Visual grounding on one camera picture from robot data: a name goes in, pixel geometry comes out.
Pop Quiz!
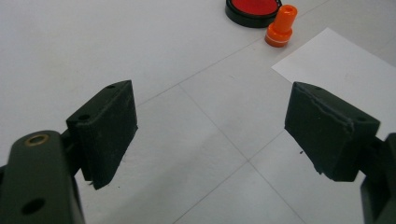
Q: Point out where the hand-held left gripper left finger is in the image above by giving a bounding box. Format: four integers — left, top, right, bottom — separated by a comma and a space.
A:
65, 79, 139, 190

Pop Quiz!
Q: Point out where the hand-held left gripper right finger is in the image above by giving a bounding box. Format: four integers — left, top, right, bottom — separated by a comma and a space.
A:
284, 81, 381, 183

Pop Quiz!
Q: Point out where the white paper sheet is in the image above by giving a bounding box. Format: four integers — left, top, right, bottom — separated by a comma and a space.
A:
271, 27, 396, 139

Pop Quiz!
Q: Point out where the orange stamp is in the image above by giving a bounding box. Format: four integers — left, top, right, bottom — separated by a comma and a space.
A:
264, 4, 299, 49

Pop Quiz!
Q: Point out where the red ink pad black case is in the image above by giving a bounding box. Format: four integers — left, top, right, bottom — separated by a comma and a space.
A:
224, 0, 283, 29

